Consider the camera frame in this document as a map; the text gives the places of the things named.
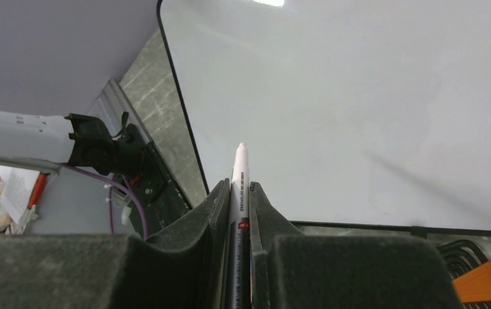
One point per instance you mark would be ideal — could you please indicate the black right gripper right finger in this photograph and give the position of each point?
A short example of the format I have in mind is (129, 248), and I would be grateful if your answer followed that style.
(291, 269)

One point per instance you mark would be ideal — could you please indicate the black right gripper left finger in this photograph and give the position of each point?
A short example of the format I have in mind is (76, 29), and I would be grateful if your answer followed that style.
(178, 267)

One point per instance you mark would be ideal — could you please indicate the white whiteboard black frame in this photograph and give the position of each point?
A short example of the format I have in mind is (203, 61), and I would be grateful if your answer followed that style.
(354, 112)

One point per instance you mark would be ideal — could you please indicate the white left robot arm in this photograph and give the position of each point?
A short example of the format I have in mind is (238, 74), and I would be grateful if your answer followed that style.
(48, 143)

